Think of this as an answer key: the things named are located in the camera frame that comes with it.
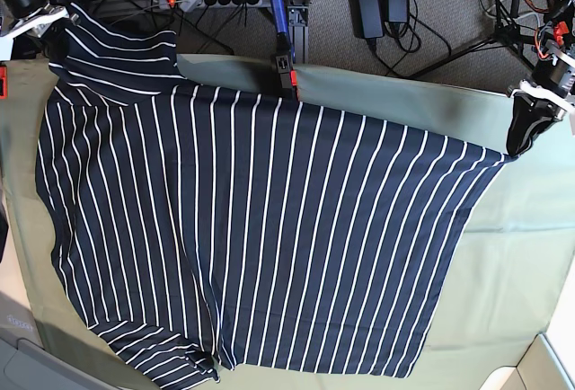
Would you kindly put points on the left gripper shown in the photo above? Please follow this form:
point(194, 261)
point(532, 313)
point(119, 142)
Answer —
point(528, 123)

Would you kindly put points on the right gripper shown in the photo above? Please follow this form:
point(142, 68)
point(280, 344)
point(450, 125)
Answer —
point(56, 39)

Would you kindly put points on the navy white striped T-shirt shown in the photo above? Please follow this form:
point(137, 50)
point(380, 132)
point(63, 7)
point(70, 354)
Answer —
point(200, 227)

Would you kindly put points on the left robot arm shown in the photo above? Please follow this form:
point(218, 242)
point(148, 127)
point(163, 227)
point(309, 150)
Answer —
point(554, 47)

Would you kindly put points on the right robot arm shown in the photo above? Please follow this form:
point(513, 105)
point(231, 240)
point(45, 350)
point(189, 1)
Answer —
point(21, 9)

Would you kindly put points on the orange clamp pad left edge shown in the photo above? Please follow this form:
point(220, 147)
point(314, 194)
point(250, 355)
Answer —
point(3, 82)

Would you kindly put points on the black tripod stand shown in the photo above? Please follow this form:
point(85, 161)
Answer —
point(506, 34)

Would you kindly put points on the green table cloth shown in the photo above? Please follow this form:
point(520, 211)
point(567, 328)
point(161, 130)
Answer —
point(502, 288)

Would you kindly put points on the black power adapter left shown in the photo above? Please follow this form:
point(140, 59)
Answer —
point(366, 19)

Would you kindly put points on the blue orange bar clamp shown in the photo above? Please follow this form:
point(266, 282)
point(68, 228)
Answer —
point(284, 56)

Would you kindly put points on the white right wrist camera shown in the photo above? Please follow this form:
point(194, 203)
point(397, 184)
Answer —
point(6, 49)

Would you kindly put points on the aluminium frame post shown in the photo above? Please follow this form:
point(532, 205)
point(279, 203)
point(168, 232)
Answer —
point(298, 21)

